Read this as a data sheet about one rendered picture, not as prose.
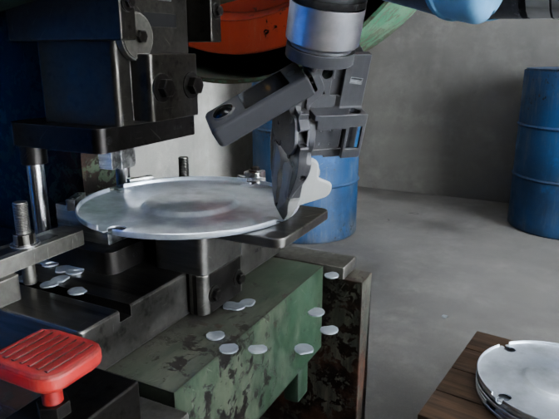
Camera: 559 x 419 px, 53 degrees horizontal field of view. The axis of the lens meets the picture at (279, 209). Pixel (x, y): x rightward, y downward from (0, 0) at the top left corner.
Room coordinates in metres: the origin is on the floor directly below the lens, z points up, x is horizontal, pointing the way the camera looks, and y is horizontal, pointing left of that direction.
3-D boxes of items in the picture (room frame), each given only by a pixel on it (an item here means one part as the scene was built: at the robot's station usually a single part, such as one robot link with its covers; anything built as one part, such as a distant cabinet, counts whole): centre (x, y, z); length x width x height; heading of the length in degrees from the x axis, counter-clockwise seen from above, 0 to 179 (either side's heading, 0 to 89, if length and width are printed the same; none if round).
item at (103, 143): (0.78, 0.24, 0.86); 0.20 x 0.16 x 0.05; 153
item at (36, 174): (0.74, 0.32, 0.81); 0.02 x 0.02 x 0.14
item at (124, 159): (0.78, 0.22, 0.84); 0.05 x 0.03 x 0.04; 153
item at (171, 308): (0.78, 0.23, 0.68); 0.45 x 0.30 x 0.06; 153
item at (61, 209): (0.78, 0.23, 0.76); 0.15 x 0.09 x 0.05; 153
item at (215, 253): (0.70, 0.08, 0.72); 0.25 x 0.14 x 0.14; 63
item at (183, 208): (0.73, 0.12, 0.78); 0.29 x 0.29 x 0.01
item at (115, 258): (0.78, 0.24, 0.72); 0.20 x 0.16 x 0.03; 153
